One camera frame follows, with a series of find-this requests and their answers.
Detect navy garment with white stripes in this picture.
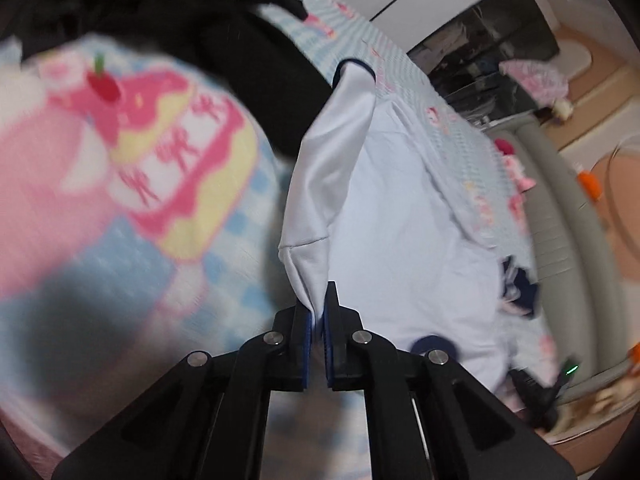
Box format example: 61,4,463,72
497,255,543,321

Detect pink plush toy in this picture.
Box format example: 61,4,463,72
495,137,536,193

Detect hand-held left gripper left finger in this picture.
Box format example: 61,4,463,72
52,300,316,480

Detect black clothes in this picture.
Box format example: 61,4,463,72
15,0,341,161

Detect orange plush toy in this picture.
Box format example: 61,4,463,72
575,170,601,201

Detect white t-shirt with navy trim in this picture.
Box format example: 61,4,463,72
277,57,516,396

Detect grey padded headboard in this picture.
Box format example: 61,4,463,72
490,115,626,396

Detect blue checkered printed blanket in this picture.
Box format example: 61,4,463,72
0,0,566,480

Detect dark open closet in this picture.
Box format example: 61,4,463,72
407,0,561,126

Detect pink ruffled garment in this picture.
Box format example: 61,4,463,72
500,57,571,106

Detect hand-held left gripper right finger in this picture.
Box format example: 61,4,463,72
320,281,576,480

